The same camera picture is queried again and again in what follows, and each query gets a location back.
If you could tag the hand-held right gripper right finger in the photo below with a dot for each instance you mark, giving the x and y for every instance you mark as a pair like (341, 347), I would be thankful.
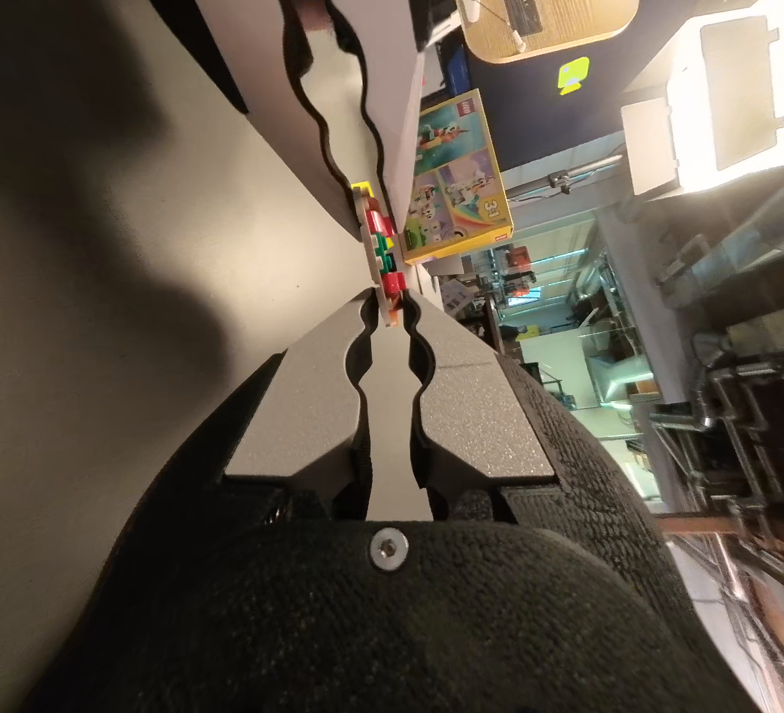
(484, 419)

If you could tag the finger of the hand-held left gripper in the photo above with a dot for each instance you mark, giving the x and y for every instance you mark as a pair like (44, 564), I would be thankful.
(380, 20)
(245, 32)

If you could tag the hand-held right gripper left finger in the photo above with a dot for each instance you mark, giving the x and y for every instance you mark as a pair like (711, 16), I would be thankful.
(300, 406)

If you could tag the colourful brick plate assembly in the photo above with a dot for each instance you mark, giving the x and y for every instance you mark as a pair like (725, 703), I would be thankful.
(383, 226)

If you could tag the yellow toy set box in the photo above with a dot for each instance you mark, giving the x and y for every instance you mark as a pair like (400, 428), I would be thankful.
(453, 186)

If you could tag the person's left hand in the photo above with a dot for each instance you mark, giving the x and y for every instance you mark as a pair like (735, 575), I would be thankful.
(317, 19)

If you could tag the printed paper sheet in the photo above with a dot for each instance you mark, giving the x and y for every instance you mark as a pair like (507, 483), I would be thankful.
(456, 296)

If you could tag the storage shelves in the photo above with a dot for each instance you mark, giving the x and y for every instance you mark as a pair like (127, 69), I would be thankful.
(517, 259)

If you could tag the yellow sticky note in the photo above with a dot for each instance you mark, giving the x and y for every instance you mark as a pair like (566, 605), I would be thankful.
(361, 186)

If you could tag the black light stand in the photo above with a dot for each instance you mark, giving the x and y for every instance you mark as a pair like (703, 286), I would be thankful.
(563, 178)

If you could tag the brown table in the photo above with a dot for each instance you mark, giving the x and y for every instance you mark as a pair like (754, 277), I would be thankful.
(704, 524)

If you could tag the studio light panel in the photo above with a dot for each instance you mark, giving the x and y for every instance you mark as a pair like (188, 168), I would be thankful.
(704, 112)

